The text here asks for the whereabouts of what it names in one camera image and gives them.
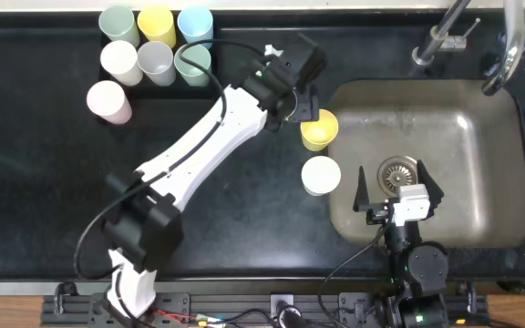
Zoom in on steel tap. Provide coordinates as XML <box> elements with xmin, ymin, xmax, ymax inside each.
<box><xmin>410</xmin><ymin>0</ymin><xmax>525</xmax><ymax>97</ymax></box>

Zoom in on grey cup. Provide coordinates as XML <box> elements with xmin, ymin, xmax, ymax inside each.
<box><xmin>136</xmin><ymin>40</ymin><xmax>177</xmax><ymax>87</ymax></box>

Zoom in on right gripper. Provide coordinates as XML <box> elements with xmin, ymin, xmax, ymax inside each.
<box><xmin>352</xmin><ymin>159</ymin><xmax>445</xmax><ymax>226</ymax></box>

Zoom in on white cup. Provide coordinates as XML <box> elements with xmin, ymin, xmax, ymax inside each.
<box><xmin>300</xmin><ymin>155</ymin><xmax>343</xmax><ymax>198</ymax></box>
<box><xmin>99</xmin><ymin>39</ymin><xmax>144</xmax><ymax>87</ymax></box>

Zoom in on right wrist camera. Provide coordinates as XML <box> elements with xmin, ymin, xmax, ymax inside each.
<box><xmin>392</xmin><ymin>183</ymin><xmax>431</xmax><ymax>228</ymax></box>

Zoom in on pink cup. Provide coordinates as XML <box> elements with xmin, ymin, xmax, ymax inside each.
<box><xmin>86</xmin><ymin>79</ymin><xmax>133</xmax><ymax>126</ymax></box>

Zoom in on green cup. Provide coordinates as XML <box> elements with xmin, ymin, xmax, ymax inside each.
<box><xmin>98</xmin><ymin>4</ymin><xmax>141</xmax><ymax>48</ymax></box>
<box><xmin>173</xmin><ymin>43</ymin><xmax>212</xmax><ymax>87</ymax></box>

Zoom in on yellow cup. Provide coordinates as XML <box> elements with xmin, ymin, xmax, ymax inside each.
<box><xmin>299</xmin><ymin>108</ymin><xmax>340</xmax><ymax>153</ymax></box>
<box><xmin>136</xmin><ymin>5</ymin><xmax>178</xmax><ymax>49</ymax></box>

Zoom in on mounting rail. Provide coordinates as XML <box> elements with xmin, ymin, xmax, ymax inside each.
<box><xmin>41</xmin><ymin>281</ymin><xmax>489</xmax><ymax>328</ymax></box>

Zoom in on blue cup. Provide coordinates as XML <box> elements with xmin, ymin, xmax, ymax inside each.
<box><xmin>176</xmin><ymin>5</ymin><xmax>215</xmax><ymax>50</ymax></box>

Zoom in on steel sink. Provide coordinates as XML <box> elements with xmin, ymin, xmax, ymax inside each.
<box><xmin>327</xmin><ymin>79</ymin><xmax>525</xmax><ymax>250</ymax></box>

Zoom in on black tray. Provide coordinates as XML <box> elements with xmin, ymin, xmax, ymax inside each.
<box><xmin>98</xmin><ymin>8</ymin><xmax>221</xmax><ymax>128</ymax></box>

